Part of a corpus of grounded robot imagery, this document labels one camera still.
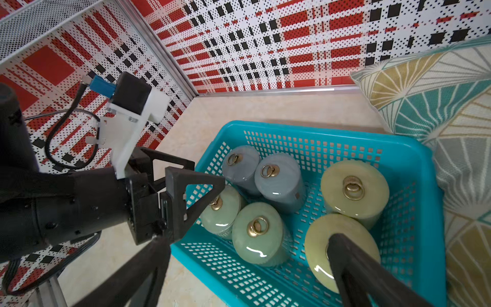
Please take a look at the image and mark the yellow tea canister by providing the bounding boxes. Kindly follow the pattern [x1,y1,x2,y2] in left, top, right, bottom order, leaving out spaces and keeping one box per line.
[304,214,381,294]
[320,160,389,230]

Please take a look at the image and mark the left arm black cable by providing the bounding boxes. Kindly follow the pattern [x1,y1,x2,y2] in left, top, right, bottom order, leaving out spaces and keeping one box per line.
[24,83,101,171]

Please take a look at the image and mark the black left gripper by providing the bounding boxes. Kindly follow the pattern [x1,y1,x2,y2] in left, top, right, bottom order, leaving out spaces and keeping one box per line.
[125,147,226,245]

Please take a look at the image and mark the geometric fan pattern pillow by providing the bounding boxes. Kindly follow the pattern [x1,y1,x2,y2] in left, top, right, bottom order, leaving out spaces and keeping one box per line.
[350,36,490,306]

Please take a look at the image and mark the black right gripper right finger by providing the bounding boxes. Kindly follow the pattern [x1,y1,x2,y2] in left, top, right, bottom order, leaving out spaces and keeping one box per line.
[327,234,431,306]

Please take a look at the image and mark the yellow tea canister front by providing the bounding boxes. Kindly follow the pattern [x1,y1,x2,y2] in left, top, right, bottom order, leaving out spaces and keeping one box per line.
[304,214,381,294]

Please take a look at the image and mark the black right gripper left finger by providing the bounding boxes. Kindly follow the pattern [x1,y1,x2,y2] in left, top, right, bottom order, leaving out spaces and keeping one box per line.
[75,236,171,306]

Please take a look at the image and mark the white wire mesh shelf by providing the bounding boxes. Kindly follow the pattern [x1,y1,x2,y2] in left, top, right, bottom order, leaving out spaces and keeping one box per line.
[1,1,99,63]

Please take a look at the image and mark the teal plastic basket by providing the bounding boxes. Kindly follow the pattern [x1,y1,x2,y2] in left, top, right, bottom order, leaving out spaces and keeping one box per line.
[171,121,446,306]

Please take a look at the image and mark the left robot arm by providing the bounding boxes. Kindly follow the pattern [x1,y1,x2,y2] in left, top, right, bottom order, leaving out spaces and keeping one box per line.
[1,84,226,262]

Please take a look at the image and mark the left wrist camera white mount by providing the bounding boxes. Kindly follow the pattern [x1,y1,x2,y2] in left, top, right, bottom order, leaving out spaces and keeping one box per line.
[87,72,171,179]

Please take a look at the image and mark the green tea canister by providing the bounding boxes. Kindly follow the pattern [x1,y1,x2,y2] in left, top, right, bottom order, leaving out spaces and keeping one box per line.
[199,185,248,240]
[232,202,293,267]

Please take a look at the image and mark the yellow tea canister back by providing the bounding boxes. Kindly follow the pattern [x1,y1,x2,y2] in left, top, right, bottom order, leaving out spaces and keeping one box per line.
[320,160,389,230]

